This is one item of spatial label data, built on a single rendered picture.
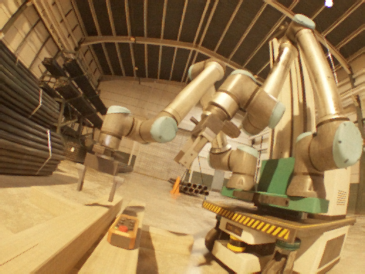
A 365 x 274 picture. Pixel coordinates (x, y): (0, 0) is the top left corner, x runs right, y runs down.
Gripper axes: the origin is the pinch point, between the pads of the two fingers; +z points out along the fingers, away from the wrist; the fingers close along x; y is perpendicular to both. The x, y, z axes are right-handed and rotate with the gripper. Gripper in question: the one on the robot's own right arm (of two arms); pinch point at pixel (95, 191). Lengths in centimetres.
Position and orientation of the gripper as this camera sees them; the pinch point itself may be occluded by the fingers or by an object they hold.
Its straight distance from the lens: 69.6
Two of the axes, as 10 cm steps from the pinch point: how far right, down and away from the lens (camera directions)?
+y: -1.7, 2.0, 9.6
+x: -9.6, -2.7, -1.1
